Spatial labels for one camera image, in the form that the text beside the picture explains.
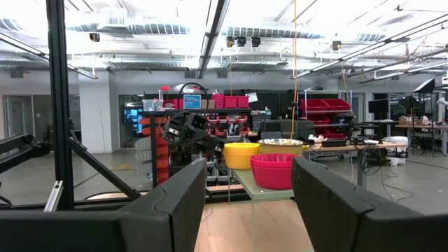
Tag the blue lit display screen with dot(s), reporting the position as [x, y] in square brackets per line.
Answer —
[132, 117]

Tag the brown cardboard box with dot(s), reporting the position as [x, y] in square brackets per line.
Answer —
[405, 121]

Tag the black equipment case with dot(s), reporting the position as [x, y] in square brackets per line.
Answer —
[271, 127]
[304, 127]

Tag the flat black desk device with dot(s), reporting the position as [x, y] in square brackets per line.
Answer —
[334, 143]

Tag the blue sign box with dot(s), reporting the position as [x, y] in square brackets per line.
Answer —
[192, 101]

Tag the green perforated metal shelf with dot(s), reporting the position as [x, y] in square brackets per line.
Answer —
[259, 189]

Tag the black studio softbox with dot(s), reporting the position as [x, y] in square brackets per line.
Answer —
[427, 87]

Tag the black metal rig frame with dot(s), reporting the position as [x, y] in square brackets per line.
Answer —
[59, 105]

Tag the white waste bin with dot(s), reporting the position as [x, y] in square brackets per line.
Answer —
[394, 161]

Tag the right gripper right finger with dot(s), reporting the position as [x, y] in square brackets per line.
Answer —
[325, 217]

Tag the small red storage bin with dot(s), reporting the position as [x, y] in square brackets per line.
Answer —
[218, 101]
[230, 102]
[243, 102]

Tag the black computer monitor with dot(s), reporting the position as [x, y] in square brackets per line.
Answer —
[378, 105]

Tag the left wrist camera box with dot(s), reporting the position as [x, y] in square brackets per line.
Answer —
[199, 121]

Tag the rack of orange bins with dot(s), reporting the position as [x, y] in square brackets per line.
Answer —
[161, 154]

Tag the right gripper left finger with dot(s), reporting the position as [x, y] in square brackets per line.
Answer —
[175, 217]

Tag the large red storage bin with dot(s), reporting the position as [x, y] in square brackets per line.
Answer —
[339, 105]
[313, 105]

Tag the silver aluminium bracket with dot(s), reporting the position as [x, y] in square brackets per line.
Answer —
[53, 197]

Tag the black storage shelving unit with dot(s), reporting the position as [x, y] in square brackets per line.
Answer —
[227, 110]

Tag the clear plastic container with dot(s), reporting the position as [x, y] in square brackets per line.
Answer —
[152, 105]

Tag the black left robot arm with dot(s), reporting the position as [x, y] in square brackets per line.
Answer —
[210, 147]

